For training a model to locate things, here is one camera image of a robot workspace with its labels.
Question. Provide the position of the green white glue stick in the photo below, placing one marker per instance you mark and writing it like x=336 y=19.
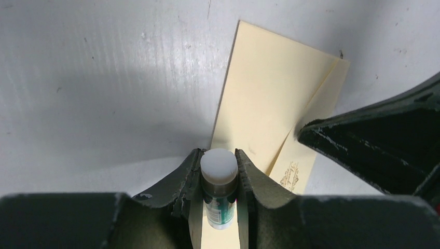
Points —
x=219 y=169

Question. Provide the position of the cream paper envelope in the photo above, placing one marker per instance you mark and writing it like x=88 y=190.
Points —
x=273 y=87

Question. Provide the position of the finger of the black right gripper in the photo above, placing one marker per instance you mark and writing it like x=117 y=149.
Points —
x=393 y=145

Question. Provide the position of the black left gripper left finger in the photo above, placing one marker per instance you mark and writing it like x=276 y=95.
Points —
x=166 y=215

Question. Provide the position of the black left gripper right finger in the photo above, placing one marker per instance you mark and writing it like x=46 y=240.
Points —
x=269 y=216

